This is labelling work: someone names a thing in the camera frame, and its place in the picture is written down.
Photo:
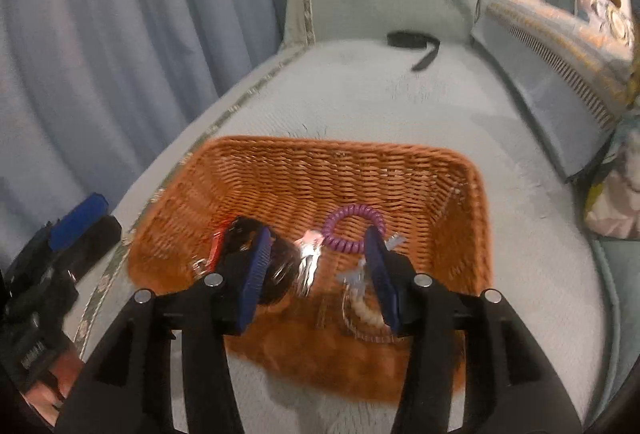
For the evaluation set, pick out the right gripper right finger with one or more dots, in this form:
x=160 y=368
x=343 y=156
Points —
x=510 y=384

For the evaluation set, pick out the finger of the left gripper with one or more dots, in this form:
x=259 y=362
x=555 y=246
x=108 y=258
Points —
x=66 y=231

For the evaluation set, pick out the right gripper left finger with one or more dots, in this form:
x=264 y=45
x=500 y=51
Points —
x=124 y=386

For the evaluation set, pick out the left hand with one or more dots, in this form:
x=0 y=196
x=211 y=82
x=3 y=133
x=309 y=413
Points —
x=47 y=396

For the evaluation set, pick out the teal quilted sofa cover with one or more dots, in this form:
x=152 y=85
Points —
x=366 y=92

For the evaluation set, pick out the orange wicker basket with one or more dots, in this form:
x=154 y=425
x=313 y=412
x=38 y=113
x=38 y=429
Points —
x=322 y=196

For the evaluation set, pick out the blue curtain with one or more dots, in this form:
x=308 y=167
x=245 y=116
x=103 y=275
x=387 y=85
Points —
x=92 y=91

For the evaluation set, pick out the teal cushion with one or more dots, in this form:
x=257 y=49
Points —
x=618 y=264

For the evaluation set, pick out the floral decorative pillow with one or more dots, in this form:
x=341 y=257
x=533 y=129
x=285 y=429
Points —
x=612 y=205

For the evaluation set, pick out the striped sofa back cushion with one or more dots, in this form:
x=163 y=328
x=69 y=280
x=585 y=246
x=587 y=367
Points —
x=570 y=77

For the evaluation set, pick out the far small floral pillow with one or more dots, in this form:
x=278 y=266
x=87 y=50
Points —
x=607 y=16

